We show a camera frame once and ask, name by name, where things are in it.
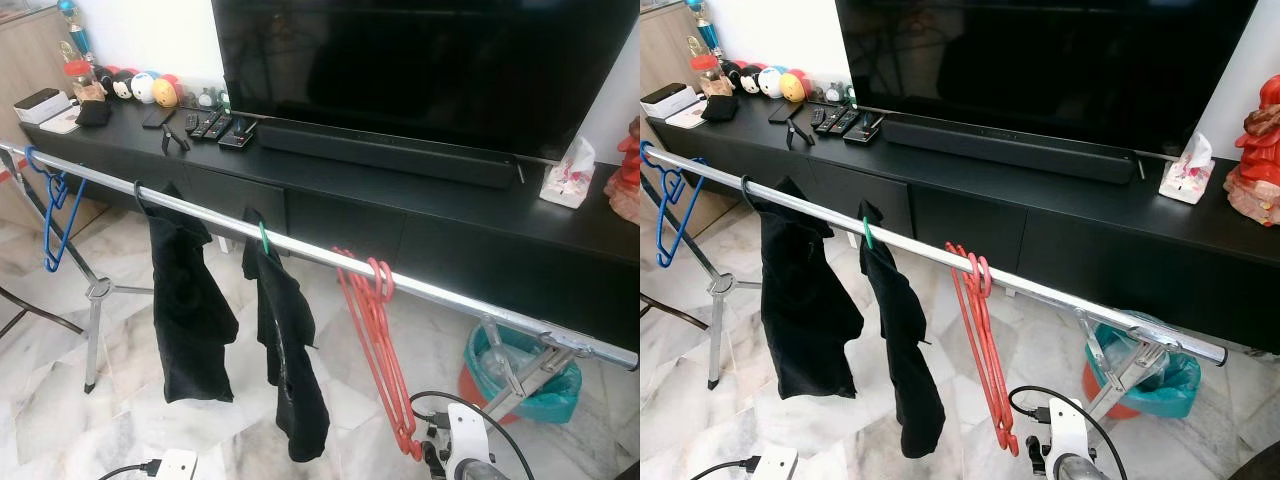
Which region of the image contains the black soundbar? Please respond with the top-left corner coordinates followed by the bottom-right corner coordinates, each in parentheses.
top-left (880, 115), bottom-right (1144, 186)
top-left (257, 122), bottom-right (523, 191)

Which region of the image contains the blue plastic hanger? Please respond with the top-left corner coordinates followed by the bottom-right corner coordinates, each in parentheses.
top-left (641, 142), bottom-right (707, 269)
top-left (25, 147), bottom-right (89, 273)

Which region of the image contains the silver metal clothes rack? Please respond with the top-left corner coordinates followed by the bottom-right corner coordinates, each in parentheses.
top-left (640, 143), bottom-right (1229, 426)
top-left (0, 140), bottom-right (640, 426)

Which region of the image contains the red figurine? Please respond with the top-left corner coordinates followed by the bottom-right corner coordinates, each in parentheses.
top-left (604, 118), bottom-right (640, 223)
top-left (1224, 75), bottom-right (1280, 228)

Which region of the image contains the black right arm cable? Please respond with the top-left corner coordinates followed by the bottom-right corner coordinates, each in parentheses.
top-left (410, 390), bottom-right (537, 480)
top-left (1008, 385), bottom-right (1129, 480)

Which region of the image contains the black T-shirt green logo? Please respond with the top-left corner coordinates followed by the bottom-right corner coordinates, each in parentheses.
top-left (242, 208), bottom-right (331, 463)
top-left (750, 178), bottom-right (865, 401)
top-left (858, 200), bottom-right (947, 459)
top-left (140, 185), bottom-right (239, 403)

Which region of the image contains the white pink tissue box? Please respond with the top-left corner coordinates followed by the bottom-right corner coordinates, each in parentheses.
top-left (540, 137), bottom-right (598, 209)
top-left (1159, 132), bottom-right (1217, 206)

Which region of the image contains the wooden cabinet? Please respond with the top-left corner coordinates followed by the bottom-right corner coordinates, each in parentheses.
top-left (640, 3), bottom-right (736, 233)
top-left (0, 5), bottom-right (109, 236)

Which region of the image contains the black television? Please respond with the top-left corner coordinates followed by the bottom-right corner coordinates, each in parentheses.
top-left (835, 0), bottom-right (1259, 153)
top-left (210, 0), bottom-right (640, 163)

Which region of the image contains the red plastic hanger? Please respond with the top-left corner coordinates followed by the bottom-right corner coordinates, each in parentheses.
top-left (333, 247), bottom-right (416, 456)
top-left (345, 255), bottom-right (426, 461)
top-left (945, 242), bottom-right (1011, 451)
top-left (960, 250), bottom-right (1021, 458)

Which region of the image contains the black TV cabinet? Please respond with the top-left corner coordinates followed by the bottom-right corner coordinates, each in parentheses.
top-left (645, 100), bottom-right (1280, 356)
top-left (18, 98), bottom-right (640, 353)

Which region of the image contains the red bin teal bag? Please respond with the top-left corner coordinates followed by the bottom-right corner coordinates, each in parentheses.
top-left (460, 320), bottom-right (583, 426)
top-left (1083, 320), bottom-right (1203, 421)

